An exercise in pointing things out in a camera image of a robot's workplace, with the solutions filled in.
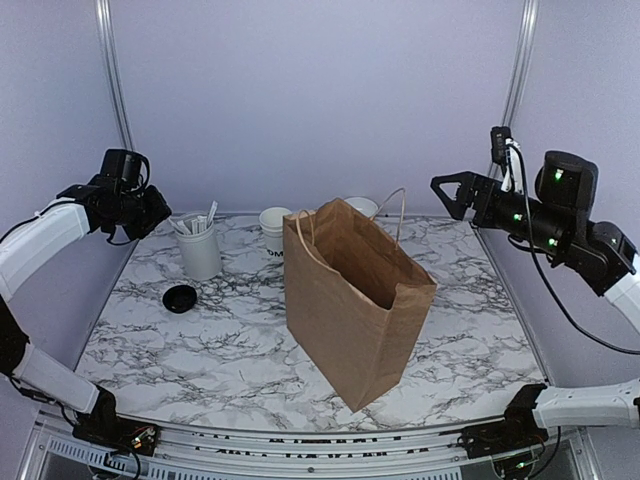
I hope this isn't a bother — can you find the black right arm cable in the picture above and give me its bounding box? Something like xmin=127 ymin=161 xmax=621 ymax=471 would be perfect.
xmin=504 ymin=144 xmax=640 ymax=356

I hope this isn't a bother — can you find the black lid stack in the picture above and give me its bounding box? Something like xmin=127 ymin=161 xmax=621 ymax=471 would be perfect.
xmin=162 ymin=285 xmax=197 ymax=314

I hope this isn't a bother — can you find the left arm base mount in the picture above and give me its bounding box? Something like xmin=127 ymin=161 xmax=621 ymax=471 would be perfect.
xmin=73 ymin=387 xmax=160 ymax=456

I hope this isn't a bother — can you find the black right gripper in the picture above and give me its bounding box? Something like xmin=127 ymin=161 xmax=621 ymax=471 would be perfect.
xmin=432 ymin=170 xmax=572 ymax=257

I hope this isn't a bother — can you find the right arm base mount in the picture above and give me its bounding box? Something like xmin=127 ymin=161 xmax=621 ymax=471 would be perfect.
xmin=457 ymin=383 xmax=549 ymax=459

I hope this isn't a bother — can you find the aluminium frame post right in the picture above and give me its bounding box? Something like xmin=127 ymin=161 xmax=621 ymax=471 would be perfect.
xmin=489 ymin=0 xmax=539 ymax=197

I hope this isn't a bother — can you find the white wrapped stir stick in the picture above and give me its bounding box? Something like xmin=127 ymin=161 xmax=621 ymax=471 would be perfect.
xmin=207 ymin=200 xmax=218 ymax=223

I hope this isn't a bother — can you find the orange white bowl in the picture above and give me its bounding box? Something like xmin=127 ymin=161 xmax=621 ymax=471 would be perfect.
xmin=345 ymin=197 xmax=379 ymax=217

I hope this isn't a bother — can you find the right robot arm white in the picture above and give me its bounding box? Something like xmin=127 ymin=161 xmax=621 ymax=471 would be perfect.
xmin=424 ymin=150 xmax=639 ymax=404

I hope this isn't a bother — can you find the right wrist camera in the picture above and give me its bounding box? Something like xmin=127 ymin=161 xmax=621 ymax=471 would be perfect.
xmin=490 ymin=126 xmax=523 ymax=194

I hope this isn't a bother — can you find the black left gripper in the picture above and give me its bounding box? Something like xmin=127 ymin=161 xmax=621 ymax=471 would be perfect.
xmin=107 ymin=184 xmax=172 ymax=240

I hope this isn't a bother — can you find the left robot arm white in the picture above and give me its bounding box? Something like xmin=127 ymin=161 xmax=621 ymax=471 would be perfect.
xmin=1 ymin=149 xmax=171 ymax=445

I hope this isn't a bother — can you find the white ribbed canister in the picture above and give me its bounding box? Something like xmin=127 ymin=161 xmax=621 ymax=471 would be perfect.
xmin=170 ymin=212 xmax=222 ymax=281

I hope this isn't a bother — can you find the brown paper bag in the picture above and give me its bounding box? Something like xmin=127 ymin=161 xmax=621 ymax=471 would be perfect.
xmin=283 ymin=198 xmax=437 ymax=412

